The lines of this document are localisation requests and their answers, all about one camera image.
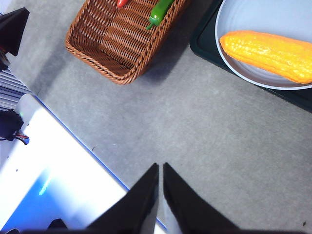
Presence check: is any yellow orange corn cob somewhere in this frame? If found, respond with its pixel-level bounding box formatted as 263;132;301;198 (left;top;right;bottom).
219;30;312;85

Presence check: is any black rectangular tray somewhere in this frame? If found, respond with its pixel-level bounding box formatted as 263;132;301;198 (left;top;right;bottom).
189;0;312;114

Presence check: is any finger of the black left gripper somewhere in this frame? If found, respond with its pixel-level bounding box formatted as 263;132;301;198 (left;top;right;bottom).
0;7;30;57

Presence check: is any green pepper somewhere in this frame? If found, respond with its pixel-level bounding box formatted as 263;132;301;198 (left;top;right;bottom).
145;0;175;31

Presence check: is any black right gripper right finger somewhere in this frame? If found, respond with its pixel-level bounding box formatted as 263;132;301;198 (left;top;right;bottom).
162;162;242;231

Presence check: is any grey ribbed panel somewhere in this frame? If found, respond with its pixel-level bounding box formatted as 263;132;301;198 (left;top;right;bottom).
0;69;32;108

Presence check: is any brown wicker basket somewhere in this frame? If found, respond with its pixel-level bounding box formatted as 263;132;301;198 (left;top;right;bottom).
65;0;192;85

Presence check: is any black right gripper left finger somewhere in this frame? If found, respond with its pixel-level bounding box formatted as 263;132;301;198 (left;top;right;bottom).
85;162;159;231

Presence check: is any black device with wires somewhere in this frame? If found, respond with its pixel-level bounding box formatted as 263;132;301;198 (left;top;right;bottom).
0;109;30;146

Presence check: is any blue round plate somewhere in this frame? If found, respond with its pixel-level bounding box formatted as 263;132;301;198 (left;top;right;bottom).
214;0;312;91

